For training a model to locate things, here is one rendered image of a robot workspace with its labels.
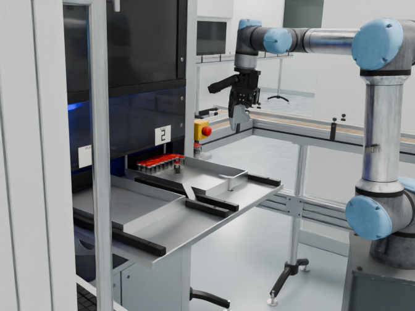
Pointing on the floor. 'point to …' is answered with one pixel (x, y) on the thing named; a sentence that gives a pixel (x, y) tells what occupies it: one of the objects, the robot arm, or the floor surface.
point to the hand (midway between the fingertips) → (231, 126)
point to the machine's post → (181, 148)
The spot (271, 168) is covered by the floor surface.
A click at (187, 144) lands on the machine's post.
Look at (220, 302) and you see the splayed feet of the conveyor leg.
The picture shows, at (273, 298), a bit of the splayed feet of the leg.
